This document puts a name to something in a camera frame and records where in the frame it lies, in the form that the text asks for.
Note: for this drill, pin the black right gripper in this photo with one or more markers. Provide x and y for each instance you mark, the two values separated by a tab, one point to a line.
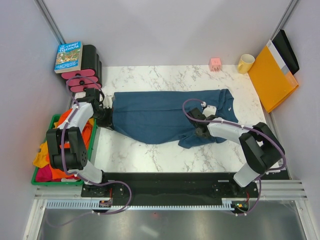
205	136

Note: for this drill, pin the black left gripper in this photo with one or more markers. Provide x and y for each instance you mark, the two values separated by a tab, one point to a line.
108	122

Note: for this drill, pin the blue t shirt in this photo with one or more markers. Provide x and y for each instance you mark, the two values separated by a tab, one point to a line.
157	117

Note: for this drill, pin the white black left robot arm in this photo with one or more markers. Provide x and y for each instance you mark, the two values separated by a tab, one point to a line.
66	147

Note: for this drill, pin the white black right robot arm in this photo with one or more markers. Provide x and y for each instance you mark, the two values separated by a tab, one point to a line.
260	146

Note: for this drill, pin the black pink drawer unit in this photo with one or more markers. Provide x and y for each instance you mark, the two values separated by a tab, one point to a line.
90	74

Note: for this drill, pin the green plastic crate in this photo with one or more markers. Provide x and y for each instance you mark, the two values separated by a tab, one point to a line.
61	179

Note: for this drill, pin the pink cube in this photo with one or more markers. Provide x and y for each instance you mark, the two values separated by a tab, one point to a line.
215	64

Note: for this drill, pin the treehouse paperback book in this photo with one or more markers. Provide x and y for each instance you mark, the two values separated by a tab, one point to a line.
68	57

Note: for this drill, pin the yellow t shirt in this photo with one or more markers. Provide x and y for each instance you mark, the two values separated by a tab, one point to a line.
41	159

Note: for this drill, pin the magenta t shirt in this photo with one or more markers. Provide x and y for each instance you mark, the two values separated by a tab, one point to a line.
44	174

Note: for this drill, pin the yellow mug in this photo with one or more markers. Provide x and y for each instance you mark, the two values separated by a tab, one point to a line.
245	63

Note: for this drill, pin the orange folder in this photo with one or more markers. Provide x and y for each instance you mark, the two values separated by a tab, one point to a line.
271	85

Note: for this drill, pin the white grey document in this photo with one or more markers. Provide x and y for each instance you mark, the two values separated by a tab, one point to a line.
277	57

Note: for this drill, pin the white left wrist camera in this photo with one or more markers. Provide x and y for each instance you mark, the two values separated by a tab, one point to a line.
108	101

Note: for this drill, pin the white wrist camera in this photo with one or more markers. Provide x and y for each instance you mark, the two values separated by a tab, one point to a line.
208	110
108	101

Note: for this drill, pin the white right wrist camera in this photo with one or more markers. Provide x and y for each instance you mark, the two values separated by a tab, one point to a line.
208	110

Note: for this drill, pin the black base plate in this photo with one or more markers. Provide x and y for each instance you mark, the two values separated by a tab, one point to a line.
188	188

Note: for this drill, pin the white slotted cable duct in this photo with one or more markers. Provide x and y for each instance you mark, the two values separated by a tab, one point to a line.
95	204

